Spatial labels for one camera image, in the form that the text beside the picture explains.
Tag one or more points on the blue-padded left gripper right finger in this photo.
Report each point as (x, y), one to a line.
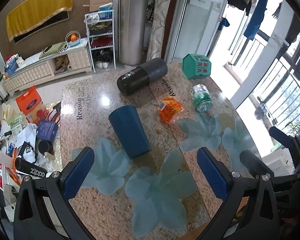
(260, 220)

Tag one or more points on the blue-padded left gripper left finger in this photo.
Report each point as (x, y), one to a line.
(31, 217)

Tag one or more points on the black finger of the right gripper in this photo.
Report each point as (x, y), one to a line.
(286, 140)

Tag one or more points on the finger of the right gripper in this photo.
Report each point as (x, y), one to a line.
(255, 166)

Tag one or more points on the orange snack packet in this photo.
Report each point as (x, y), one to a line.
(169, 108)

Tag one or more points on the dark blue plastic cup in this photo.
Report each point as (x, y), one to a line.
(129, 130)

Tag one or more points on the black Zippo tube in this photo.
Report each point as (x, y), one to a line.
(25, 167)

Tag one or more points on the black mug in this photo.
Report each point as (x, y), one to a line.
(45, 146)

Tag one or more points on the dark blue small box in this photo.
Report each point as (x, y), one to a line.
(47, 130)

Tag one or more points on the clear green-label jar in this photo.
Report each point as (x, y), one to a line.
(201, 98)

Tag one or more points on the orange gift bag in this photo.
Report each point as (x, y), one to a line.
(31, 105)

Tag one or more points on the green hexagonal tin box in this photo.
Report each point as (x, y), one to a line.
(195, 66)

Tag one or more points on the blue hanging garment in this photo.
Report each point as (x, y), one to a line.
(256, 20)

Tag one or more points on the black cylindrical thermos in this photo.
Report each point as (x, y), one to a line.
(142, 76)

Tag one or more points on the white TV cabinet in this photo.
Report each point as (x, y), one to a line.
(37, 71)

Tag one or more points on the fruit bowl with oranges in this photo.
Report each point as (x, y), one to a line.
(72, 38)

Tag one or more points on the white metal shelf rack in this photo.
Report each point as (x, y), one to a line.
(100, 33)

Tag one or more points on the silver cylindrical column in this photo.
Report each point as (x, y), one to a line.
(132, 21)

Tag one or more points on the yellow cloth cover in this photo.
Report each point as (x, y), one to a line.
(32, 13)

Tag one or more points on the open cardboard box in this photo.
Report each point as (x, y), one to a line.
(95, 4)

